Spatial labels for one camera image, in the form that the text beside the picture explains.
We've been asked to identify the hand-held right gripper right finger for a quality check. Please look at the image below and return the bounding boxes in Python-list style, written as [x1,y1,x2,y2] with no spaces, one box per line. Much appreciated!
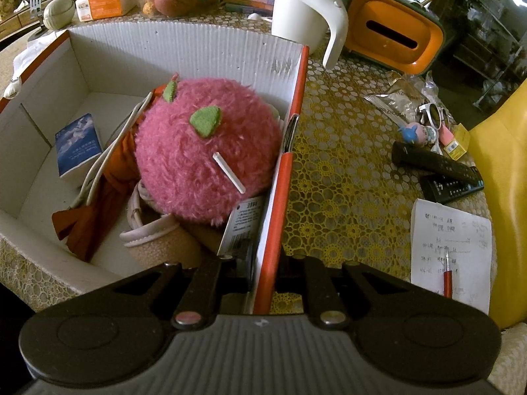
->
[275,254,412,330]

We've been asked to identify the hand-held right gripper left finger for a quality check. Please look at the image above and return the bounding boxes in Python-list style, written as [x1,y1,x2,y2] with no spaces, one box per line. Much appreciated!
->
[111,254,253,330]

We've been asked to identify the printed product package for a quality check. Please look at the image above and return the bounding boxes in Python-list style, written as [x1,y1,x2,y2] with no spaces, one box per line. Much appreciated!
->
[216,195,264,272]

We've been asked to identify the pink plush toy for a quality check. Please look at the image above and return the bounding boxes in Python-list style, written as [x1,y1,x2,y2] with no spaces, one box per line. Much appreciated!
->
[134,75,284,228]

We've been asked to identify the orange cloth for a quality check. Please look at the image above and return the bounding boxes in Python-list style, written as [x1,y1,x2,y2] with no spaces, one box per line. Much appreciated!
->
[51,84,165,262]

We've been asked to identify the white strap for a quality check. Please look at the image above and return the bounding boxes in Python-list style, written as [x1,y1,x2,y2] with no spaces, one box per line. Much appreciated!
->
[68,91,155,210]

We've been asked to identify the blue book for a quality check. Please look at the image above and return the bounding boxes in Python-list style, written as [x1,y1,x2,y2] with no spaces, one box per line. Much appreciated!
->
[55,113,103,178]

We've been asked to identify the white orange cardboard box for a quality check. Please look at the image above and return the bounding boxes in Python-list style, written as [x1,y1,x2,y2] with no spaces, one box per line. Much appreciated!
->
[0,22,310,315]

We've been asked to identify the red pen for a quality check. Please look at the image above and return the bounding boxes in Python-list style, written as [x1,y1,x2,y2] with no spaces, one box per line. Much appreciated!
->
[441,249,454,299]

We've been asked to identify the short black remote control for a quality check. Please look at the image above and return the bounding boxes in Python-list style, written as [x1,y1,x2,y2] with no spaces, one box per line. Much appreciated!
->
[419,173,485,205]

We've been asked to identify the long black remote control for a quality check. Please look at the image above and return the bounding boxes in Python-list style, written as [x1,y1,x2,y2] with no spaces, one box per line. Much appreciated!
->
[391,141,484,184]

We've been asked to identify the white handwritten notepad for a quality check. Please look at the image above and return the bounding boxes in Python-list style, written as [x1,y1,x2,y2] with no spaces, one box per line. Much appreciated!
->
[410,198,493,315]

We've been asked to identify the small pig figure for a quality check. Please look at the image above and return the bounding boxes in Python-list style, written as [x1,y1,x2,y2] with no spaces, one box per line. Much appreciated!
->
[397,122,437,146]

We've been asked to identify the silver snack packet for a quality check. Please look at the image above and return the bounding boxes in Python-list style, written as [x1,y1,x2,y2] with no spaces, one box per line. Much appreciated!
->
[364,78,425,126]

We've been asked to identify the small yellow box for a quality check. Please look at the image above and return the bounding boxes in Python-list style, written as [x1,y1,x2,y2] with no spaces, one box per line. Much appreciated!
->
[442,125,472,161]

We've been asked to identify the white sunglasses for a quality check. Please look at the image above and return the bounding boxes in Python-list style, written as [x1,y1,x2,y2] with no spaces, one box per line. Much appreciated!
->
[418,103,456,132]

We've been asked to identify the yellow chair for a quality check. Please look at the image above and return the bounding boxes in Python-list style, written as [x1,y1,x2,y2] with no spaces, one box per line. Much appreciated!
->
[467,86,527,332]

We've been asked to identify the clear plastic wrapper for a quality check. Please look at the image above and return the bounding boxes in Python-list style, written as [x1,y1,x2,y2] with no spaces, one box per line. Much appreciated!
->
[422,72,443,103]

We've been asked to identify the white mug with steel rim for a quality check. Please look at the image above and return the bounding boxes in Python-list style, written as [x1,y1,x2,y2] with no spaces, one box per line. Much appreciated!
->
[271,0,350,69]

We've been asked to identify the orange green tissue box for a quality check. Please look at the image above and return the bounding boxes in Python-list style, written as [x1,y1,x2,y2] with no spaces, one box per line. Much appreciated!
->
[341,0,446,75]

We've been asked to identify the white paper sheet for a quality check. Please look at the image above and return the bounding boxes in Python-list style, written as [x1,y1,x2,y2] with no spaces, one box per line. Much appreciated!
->
[12,29,62,79]

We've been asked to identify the orange white tissue pack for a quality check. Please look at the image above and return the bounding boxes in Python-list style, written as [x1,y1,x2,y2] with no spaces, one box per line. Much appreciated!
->
[75,0,138,23]

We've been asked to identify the round white jar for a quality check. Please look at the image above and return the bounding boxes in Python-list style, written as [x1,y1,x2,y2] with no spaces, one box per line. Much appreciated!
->
[42,0,77,31]

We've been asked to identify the glass display cabinet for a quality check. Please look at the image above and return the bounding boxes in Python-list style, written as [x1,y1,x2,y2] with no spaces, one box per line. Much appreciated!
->
[428,0,527,112]

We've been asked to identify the wooden sideboard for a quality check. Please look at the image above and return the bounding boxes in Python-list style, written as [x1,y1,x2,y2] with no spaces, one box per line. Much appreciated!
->
[0,0,108,46]

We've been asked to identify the white phone stand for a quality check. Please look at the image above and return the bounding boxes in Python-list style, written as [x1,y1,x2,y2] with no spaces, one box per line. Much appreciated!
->
[27,0,48,38]

